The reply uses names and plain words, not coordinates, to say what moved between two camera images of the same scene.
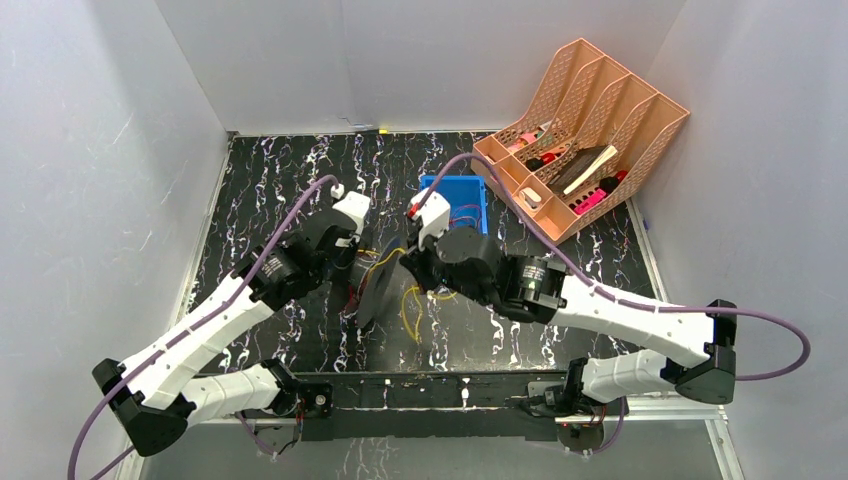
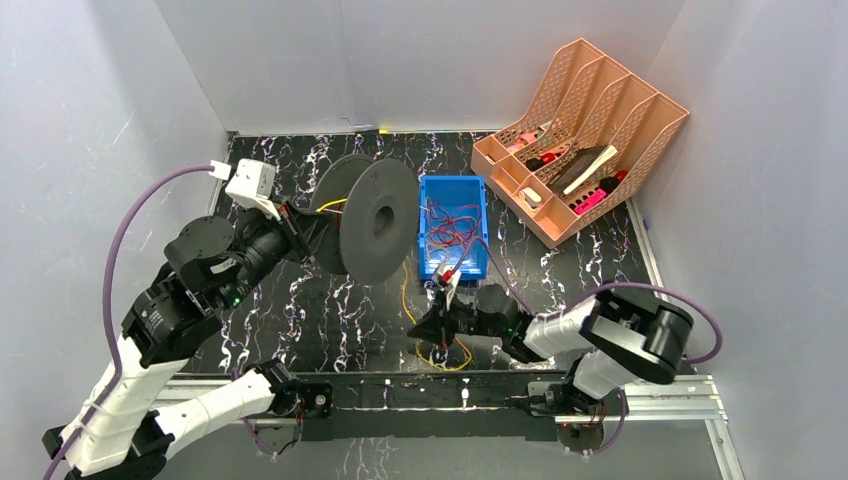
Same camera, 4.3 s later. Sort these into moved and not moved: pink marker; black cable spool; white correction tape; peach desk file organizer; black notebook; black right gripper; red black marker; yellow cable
Moved: yellow cable; black cable spool; black right gripper
Not moved: red black marker; peach desk file organizer; pink marker; white correction tape; black notebook
